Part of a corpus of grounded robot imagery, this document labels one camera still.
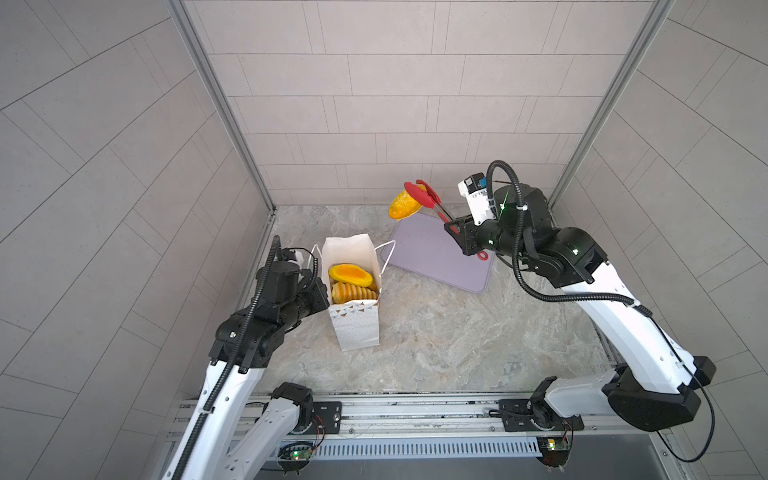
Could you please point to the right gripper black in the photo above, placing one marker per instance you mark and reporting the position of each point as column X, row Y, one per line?
column 465, row 239

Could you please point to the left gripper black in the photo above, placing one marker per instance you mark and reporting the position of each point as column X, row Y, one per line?
column 318, row 296

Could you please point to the yellow orange oval bread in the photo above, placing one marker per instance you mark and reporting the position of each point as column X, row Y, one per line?
column 351, row 274

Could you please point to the white cartoon paper bag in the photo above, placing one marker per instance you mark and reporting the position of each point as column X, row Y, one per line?
column 355, row 323

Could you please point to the red steel kitchen tongs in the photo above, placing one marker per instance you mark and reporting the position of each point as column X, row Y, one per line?
column 429, row 201

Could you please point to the orange bread top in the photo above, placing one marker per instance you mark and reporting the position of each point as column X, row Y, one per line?
column 407, row 202

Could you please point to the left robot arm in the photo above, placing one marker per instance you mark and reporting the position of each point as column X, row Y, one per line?
column 285, row 295

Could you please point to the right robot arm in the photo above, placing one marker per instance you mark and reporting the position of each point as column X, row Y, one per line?
column 658, row 384

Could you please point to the lilac plastic tray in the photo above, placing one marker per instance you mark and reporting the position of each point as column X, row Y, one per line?
column 419, row 244

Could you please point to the left circuit board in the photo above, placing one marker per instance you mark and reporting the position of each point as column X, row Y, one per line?
column 301, row 451

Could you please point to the circuit board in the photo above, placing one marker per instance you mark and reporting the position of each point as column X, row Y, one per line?
column 301, row 451
column 555, row 451

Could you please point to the right circuit board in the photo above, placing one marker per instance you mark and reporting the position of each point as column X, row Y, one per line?
column 555, row 451

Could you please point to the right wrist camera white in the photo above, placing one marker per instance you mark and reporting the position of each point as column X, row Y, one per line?
column 474, row 190

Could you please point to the aluminium mounting rail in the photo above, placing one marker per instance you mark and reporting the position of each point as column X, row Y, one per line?
column 368, row 416

